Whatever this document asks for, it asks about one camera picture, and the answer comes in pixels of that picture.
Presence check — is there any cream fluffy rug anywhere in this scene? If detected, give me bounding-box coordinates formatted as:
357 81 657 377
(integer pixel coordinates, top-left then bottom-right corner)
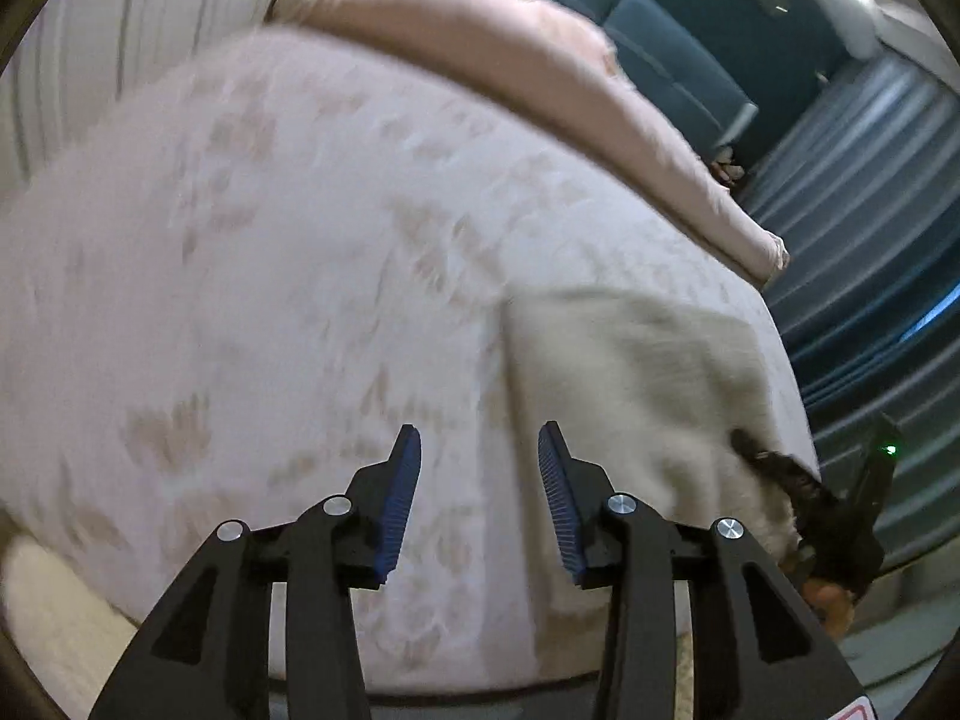
0 536 147 720

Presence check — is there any grey-blue curtain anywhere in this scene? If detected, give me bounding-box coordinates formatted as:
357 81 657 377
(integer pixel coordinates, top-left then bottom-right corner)
739 52 960 582

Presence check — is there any pink rolled duvet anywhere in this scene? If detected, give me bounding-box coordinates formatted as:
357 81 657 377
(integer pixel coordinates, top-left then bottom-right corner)
265 0 792 287

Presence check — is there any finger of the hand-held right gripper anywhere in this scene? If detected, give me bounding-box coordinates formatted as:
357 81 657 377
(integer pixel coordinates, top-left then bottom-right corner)
853 412 902 512
730 429 835 517

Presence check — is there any white panelled wardrobe door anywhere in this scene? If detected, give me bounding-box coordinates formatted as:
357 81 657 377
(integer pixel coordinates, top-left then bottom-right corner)
0 0 336 192

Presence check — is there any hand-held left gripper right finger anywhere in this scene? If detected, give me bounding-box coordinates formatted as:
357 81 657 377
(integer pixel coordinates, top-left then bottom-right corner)
538 421 869 720

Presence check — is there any teal padded headboard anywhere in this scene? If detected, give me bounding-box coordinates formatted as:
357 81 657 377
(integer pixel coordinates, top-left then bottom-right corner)
328 0 886 170

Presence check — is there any beige buttoned garment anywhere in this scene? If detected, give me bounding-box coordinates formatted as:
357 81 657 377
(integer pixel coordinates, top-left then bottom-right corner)
497 287 824 691

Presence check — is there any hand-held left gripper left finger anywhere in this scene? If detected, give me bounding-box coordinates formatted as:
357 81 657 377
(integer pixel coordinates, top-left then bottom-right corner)
88 423 423 720

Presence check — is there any person's right hand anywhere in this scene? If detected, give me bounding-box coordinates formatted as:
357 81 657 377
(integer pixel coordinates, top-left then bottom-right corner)
778 546 861 642

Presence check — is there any patterned white bedspread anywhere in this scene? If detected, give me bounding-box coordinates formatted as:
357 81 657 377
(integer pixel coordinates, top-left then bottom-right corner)
0 21 824 707

